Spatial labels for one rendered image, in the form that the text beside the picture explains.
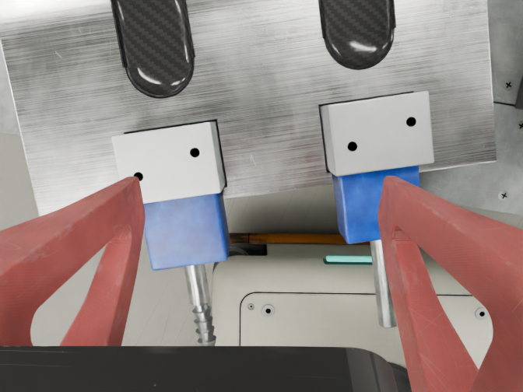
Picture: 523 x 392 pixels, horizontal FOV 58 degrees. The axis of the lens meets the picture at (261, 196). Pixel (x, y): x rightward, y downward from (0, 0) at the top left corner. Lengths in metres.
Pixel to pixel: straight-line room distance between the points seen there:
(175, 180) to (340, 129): 0.09
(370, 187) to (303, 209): 0.89
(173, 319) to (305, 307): 0.44
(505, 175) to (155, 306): 1.00
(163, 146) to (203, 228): 0.05
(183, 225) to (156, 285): 0.96
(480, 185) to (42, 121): 0.28
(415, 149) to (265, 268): 0.67
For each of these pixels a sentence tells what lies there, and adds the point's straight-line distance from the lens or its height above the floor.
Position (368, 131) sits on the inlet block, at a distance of 0.24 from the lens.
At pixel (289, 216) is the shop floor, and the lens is 1.14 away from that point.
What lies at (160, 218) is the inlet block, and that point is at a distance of 0.26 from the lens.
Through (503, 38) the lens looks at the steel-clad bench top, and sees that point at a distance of 0.36.
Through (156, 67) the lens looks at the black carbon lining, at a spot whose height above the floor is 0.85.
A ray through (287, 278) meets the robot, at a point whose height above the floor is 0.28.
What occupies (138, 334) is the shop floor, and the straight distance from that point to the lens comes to 1.28.
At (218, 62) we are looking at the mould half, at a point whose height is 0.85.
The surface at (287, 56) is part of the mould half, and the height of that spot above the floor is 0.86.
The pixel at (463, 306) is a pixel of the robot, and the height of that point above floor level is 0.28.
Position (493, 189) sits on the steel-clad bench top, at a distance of 0.36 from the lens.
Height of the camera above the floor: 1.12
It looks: 81 degrees down
